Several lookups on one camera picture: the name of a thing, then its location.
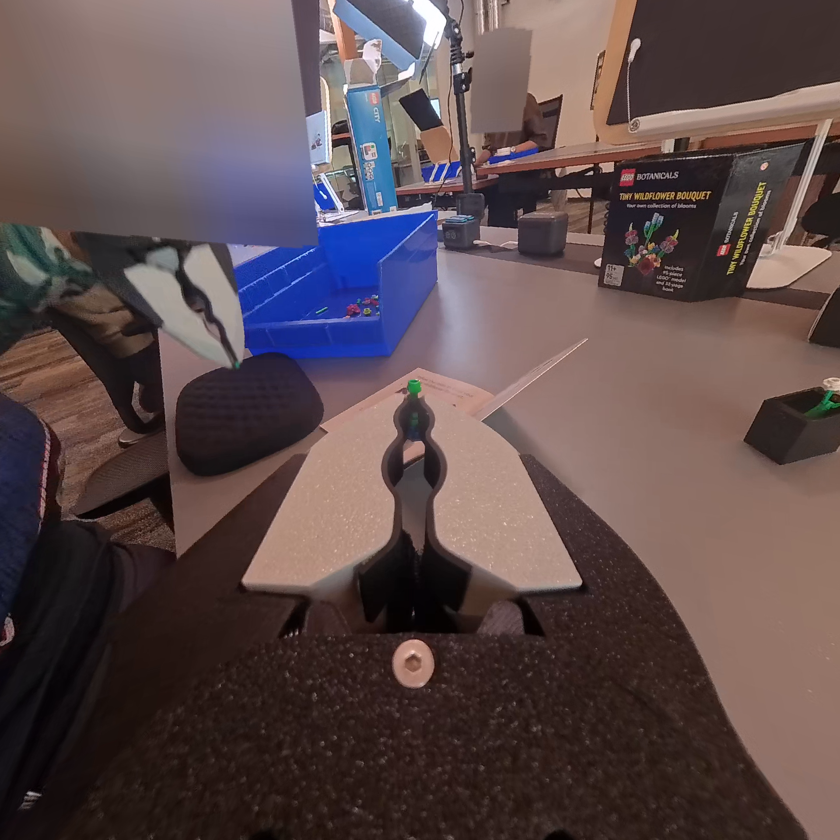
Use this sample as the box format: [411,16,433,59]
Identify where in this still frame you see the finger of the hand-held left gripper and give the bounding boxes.
[125,263,237,368]
[182,243,248,358]

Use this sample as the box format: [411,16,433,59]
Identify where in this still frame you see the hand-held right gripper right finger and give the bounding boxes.
[423,394,582,618]

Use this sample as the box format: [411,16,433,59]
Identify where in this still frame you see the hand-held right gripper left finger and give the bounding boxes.
[246,394,418,618]

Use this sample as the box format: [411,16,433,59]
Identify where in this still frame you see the white instruction booklet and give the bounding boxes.
[322,339,589,434]

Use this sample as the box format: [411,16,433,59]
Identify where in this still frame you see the black square frame brick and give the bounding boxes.
[745,385,840,464]

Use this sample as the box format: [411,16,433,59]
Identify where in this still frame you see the black glossy cardboard box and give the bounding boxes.
[599,145,804,303]

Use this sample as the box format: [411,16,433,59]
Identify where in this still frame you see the matte black box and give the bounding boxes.
[809,287,840,349]

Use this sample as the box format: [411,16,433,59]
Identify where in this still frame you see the person's left forearm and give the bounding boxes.
[0,224,99,353]

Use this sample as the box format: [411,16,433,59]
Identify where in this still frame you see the grey desk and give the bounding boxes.
[158,224,840,840]

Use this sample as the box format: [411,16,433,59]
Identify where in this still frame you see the black mesh cushion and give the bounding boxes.
[175,352,325,476]

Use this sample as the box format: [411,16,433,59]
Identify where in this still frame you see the blue printed carton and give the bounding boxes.
[344,82,399,215]

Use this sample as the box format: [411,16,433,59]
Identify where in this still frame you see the dark charger block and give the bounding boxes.
[443,214,483,250]

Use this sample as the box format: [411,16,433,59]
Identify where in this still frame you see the black light stand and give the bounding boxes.
[444,0,484,217]

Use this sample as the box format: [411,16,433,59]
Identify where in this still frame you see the person's dark clothing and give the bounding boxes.
[0,394,178,821]

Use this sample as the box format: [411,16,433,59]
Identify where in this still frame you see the bright studio light panel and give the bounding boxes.
[331,0,447,60]

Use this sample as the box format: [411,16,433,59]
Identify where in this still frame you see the wooden table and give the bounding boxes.
[394,138,670,198]

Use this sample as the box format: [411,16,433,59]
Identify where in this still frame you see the black board on white stand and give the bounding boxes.
[594,0,840,290]

